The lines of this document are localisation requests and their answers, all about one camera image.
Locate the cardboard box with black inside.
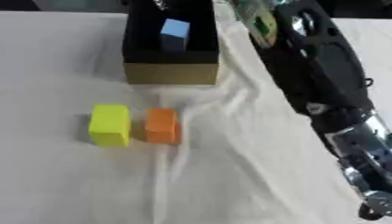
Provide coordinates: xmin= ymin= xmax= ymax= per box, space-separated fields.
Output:
xmin=121 ymin=0 xmax=222 ymax=87

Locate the orange block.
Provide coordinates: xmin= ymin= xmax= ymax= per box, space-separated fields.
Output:
xmin=142 ymin=108 xmax=184 ymax=146

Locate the blue block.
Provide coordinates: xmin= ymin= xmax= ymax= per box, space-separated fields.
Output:
xmin=159 ymin=18 xmax=192 ymax=53

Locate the yellow-green block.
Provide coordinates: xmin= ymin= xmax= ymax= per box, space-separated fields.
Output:
xmin=87 ymin=104 xmax=134 ymax=148

